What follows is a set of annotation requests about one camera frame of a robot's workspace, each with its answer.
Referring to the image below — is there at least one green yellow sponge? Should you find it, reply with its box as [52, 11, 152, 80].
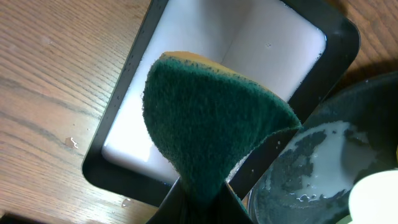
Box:
[142, 51, 301, 207]

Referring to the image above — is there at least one round black tray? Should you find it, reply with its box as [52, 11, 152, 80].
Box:
[248, 72, 397, 224]

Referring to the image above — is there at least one black rectangular sponge tray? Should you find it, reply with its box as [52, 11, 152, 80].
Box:
[82, 0, 361, 206]

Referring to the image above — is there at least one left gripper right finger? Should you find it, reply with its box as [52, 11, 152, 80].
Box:
[214, 182, 252, 224]

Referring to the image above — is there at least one light green plate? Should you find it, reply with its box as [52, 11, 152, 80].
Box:
[349, 170, 397, 224]

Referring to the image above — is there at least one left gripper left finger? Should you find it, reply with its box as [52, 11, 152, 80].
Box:
[147, 178, 189, 224]

